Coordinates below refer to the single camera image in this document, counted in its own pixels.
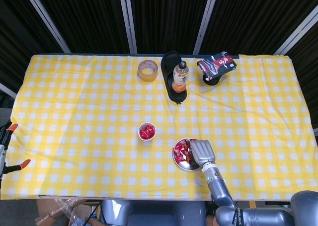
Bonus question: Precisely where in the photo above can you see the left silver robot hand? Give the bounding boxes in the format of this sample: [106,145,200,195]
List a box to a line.
[0,123,32,181]

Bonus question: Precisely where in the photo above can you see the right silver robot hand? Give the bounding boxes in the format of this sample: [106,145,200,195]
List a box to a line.
[186,139,216,165]

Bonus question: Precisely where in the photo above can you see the metal bowl of red candies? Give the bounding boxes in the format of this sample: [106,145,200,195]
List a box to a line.
[172,137,201,171]

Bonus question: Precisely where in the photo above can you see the white paper cup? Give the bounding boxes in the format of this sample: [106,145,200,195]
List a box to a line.
[138,122,157,142]

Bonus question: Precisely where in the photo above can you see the brown cardboard box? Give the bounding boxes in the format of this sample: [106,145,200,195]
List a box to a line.
[34,198,101,226]

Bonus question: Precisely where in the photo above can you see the black small bowl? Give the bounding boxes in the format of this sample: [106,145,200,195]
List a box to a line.
[202,71,226,86]

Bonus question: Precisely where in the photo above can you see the clear plastic wrap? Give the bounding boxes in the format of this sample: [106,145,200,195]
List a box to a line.
[51,198,86,226]

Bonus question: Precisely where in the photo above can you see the orange drink plastic bottle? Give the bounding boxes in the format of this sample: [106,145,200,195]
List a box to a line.
[171,61,190,94]

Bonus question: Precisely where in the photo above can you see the grey robot torso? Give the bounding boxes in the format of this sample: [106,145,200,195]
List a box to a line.
[100,200,208,226]

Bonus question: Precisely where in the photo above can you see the brown packing tape roll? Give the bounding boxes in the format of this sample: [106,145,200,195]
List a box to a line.
[138,60,159,82]

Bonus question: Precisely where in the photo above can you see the black oval plastic tray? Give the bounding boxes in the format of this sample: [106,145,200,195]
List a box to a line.
[160,51,188,105]

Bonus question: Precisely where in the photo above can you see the yellow white checked tablecloth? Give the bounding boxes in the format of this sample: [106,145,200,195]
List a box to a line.
[0,53,318,202]

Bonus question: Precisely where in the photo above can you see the black pleated curtain panel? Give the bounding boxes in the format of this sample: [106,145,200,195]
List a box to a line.
[0,0,66,87]
[198,0,318,55]
[129,0,212,55]
[285,24,318,132]
[33,0,132,54]

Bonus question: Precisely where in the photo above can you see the white metal frame post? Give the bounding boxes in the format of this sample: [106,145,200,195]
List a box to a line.
[118,0,138,55]
[193,0,221,55]
[0,82,17,99]
[273,4,318,56]
[21,0,72,54]

